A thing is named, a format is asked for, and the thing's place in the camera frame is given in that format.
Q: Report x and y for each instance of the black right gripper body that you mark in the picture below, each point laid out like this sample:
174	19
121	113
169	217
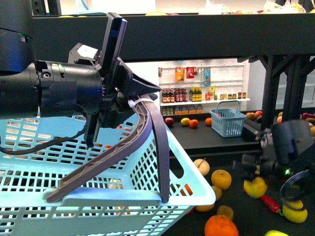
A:
288	148

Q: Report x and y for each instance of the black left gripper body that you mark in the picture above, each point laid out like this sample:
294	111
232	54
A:
119	86

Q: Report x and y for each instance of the grey basket handle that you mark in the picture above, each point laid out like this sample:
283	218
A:
149	121

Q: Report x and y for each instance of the yellow lemon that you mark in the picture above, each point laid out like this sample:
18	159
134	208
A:
255	188

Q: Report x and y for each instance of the large light blue basket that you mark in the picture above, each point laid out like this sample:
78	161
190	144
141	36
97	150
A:
124	200

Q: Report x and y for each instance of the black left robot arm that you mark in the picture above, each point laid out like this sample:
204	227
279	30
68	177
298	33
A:
31	87

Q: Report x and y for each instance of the white goods shelf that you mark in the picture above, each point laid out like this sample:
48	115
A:
198	86

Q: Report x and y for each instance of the black upper shelf board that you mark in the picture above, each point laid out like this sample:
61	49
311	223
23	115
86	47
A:
182	37

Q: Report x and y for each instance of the dark red apple rear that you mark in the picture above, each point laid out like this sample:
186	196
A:
169	121

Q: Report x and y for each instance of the red chili pepper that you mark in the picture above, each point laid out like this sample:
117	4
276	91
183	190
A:
268	201

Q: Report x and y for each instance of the yellow green pear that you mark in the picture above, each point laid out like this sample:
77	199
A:
295	211

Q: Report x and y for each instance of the small blue basket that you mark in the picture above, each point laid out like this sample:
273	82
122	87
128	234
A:
228	122

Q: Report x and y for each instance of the golden round pear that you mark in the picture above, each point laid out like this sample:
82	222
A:
221	179

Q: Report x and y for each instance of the yellow orange fruit rear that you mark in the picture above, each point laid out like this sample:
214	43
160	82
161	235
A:
185	121

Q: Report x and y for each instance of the brown kiwi upper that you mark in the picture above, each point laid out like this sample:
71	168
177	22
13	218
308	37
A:
217	191

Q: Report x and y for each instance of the brown kiwi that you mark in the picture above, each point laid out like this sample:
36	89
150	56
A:
217	191
227	211

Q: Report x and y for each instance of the orange rear centre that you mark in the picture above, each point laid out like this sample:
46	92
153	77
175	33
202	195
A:
193	123

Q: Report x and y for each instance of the orange beside small basket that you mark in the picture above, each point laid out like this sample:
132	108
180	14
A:
208	122

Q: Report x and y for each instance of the green apple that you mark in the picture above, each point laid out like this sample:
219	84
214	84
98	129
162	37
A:
275	233

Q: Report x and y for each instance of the brown kiwi lower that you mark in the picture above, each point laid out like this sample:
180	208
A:
227	211

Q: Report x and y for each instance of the orange beside red apple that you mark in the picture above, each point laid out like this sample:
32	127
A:
204	208

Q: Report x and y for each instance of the large orange front centre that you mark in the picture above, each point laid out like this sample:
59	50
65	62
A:
220	225

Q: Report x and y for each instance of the white cable tie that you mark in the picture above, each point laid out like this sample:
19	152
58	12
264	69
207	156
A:
132	103

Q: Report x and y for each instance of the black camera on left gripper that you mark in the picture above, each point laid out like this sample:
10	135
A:
114	34

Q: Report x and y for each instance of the black shelf post right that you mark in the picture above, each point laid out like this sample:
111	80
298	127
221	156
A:
274	66

